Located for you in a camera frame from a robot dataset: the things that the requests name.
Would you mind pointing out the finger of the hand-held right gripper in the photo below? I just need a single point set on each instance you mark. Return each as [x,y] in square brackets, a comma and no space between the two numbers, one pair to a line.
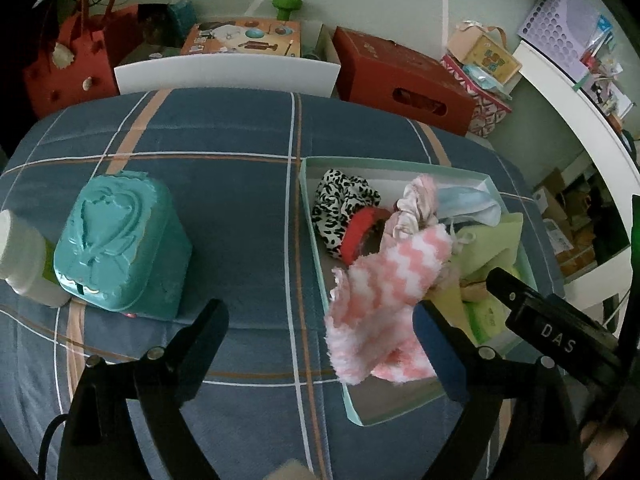
[502,285]

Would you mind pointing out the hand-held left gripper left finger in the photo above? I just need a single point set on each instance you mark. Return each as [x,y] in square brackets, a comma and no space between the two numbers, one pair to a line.
[205,340]

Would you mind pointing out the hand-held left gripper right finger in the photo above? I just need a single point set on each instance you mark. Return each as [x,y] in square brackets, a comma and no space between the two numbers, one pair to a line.
[440,350]

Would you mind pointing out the small green tissue pack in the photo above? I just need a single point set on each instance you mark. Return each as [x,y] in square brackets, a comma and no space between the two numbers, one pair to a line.
[487,320]

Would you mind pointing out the light green cloth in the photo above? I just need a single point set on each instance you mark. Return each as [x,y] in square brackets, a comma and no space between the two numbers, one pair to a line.
[495,245]

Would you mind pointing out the teal box tray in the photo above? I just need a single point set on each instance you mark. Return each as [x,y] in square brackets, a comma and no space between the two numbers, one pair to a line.
[390,400]

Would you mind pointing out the pink white fuzzy cloth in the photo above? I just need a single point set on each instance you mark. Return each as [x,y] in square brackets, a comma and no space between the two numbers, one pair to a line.
[370,300]

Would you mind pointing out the light blue face mask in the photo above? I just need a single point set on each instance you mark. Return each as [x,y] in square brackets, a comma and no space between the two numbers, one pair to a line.
[470,205]

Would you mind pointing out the pink satin scrunchie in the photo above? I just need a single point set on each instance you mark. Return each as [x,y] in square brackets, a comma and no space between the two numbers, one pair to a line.
[417,200]

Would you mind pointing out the teal plastic jar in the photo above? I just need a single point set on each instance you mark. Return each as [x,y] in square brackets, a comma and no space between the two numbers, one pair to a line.
[120,240]

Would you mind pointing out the leopard print scrunchie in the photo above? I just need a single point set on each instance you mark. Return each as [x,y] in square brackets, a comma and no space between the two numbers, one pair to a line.
[340,200]

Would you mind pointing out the brown cardboard box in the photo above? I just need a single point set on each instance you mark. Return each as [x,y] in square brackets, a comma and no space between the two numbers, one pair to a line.
[565,230]

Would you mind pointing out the blue plaid blanket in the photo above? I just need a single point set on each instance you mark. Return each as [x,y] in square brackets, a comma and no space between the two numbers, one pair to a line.
[225,185]

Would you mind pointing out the red white patterned box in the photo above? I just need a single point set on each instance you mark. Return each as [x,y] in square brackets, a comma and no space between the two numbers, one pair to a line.
[487,112]

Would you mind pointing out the white plastic bottle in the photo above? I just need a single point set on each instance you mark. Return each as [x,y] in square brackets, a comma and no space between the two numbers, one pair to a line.
[25,260]

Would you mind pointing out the white curved desk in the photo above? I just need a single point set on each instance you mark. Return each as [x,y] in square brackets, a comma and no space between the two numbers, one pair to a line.
[575,100]

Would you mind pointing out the light blue packet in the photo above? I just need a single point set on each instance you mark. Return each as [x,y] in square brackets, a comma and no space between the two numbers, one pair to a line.
[487,80]

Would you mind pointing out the beige gift box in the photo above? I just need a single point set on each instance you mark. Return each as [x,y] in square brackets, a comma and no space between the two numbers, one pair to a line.
[492,57]

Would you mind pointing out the red cardboard box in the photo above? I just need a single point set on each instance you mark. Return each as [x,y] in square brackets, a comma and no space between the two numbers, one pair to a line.
[395,70]

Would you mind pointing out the red felt handbag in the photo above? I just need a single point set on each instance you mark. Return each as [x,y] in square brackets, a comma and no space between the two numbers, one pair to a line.
[75,75]

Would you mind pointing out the colourful toy box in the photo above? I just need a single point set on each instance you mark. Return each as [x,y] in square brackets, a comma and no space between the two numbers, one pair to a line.
[240,37]

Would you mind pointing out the blue soap bottle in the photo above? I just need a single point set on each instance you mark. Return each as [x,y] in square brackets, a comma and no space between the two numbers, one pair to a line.
[180,12]

